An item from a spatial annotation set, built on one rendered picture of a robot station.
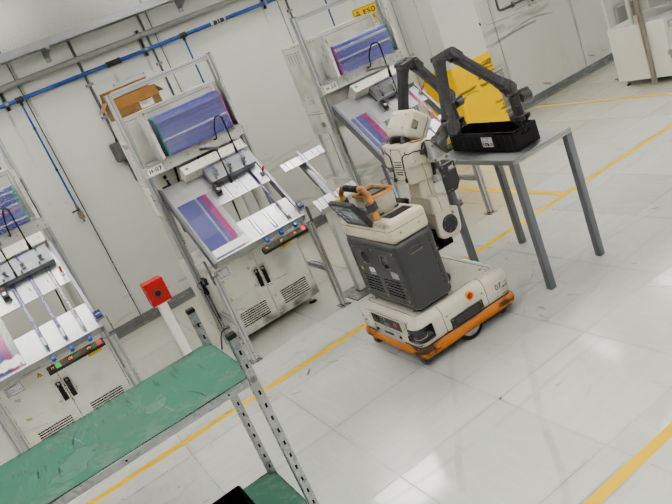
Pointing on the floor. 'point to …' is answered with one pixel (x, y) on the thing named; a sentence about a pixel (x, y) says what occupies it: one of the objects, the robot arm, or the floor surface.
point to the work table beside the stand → (527, 193)
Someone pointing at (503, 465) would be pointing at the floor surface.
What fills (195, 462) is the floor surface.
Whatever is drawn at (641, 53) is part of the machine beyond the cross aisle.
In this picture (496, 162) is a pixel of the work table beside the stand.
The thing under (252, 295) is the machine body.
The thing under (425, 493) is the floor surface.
